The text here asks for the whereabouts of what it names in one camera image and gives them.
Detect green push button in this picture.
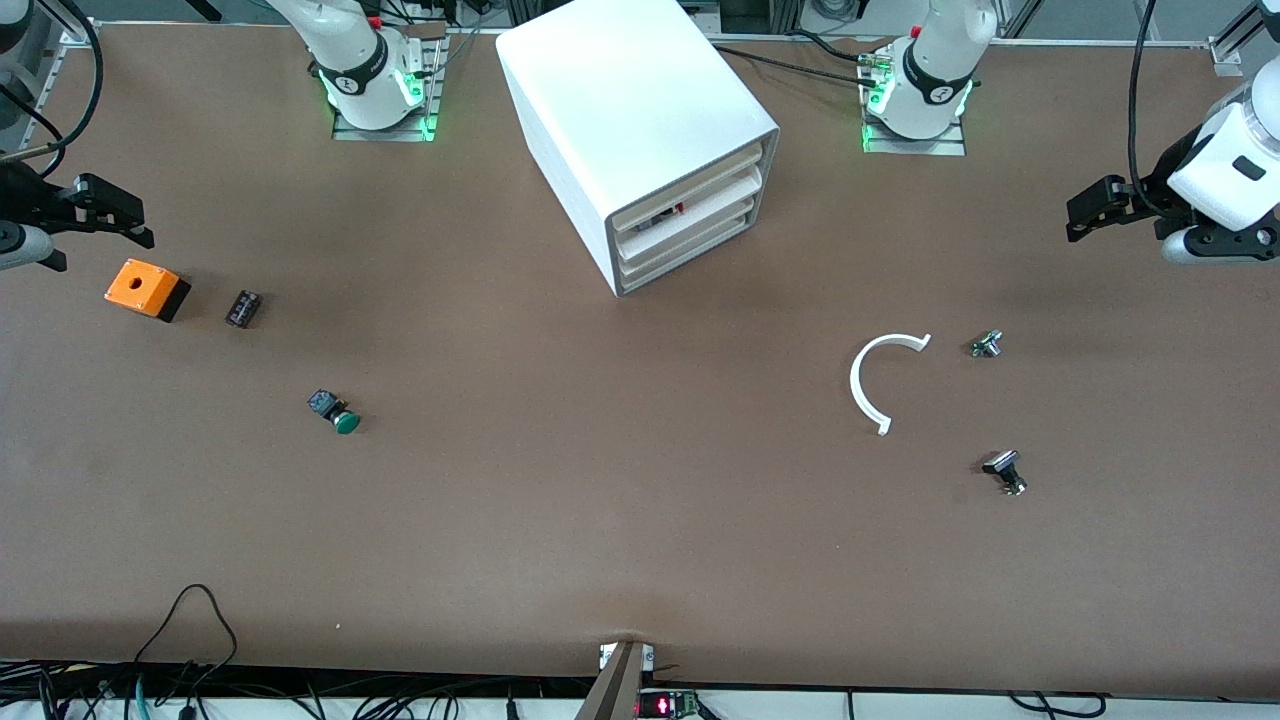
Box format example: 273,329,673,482
307,389,362,436

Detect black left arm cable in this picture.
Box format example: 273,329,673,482
1127,0,1171,219

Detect black cable to arm base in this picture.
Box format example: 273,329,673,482
712,44,886,89

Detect looped black cable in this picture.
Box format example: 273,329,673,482
135,584,239,691

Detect tangled black cables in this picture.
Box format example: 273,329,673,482
0,655,601,720

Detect white curved plastic arc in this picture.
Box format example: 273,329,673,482
850,333,933,437

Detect orange box with hole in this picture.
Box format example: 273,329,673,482
104,259,192,323

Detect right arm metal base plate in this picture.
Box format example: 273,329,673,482
332,35,449,142

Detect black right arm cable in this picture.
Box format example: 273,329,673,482
0,0,107,181

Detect small red LED device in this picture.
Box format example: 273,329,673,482
636,688,703,720

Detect small metal bolt lower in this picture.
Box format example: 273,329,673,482
982,450,1028,497

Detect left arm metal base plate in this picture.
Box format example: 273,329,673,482
862,45,969,157

